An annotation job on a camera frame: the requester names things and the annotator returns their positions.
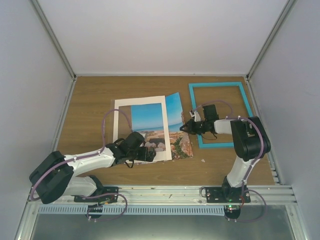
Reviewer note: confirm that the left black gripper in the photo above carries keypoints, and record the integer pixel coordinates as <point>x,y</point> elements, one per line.
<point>150,156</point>

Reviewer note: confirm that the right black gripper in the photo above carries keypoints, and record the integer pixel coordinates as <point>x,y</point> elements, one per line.
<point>191,130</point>

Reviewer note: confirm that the blue wooden picture frame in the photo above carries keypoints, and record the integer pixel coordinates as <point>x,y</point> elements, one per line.
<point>238,84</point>

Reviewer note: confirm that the white mat board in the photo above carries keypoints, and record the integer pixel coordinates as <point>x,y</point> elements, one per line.
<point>167,125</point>

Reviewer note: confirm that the beach landscape photo print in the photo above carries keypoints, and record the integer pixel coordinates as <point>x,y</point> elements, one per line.
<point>181,147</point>

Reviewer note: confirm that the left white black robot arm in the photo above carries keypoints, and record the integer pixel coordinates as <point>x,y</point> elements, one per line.
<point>61,175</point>

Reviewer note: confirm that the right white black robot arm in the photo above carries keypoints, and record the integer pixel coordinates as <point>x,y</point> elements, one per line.
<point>250,142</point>

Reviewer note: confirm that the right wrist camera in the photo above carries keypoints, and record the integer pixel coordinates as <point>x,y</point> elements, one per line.
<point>195,115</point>

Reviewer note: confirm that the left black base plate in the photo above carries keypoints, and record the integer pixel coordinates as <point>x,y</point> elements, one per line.
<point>107,194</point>

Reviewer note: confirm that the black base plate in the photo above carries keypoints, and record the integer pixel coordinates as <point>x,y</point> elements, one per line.
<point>219,194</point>
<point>107,194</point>

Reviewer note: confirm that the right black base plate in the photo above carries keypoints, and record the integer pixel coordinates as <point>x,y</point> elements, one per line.
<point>219,194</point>

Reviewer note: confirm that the grey slotted cable duct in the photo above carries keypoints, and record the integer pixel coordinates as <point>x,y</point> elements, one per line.
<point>74,209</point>

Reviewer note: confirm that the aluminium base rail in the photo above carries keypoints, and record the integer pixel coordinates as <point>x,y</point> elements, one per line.
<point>190,195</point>

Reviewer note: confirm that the right aluminium corner post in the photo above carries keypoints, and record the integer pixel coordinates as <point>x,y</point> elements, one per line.
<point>286,10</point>

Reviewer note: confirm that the aluminium corner post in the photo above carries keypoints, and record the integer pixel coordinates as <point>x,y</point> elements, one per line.
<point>286,10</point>
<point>48,28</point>

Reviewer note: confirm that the left aluminium corner post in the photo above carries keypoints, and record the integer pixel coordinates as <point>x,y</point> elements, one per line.
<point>48,28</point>

